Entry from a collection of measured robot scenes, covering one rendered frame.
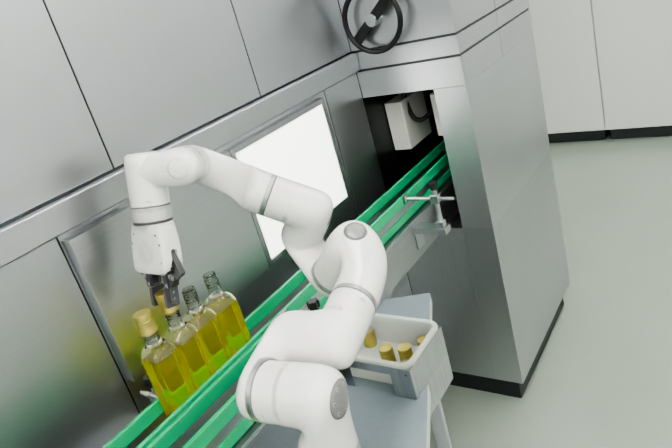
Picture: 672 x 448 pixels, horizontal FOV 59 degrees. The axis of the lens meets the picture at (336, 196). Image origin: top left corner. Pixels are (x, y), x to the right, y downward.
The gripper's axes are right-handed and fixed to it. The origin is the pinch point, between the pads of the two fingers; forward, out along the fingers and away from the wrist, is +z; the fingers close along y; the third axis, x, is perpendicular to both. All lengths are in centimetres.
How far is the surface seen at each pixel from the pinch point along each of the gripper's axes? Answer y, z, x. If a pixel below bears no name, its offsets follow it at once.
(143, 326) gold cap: 0.8, 4.0, -6.3
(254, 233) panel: -12.6, -3.2, 39.2
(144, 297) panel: -12.3, 2.7, 3.6
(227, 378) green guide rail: 6.0, 19.6, 7.7
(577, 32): -16, -69, 378
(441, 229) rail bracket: 15, 7, 91
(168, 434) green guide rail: 6.2, 23.7, -8.2
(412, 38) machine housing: 7, -52, 98
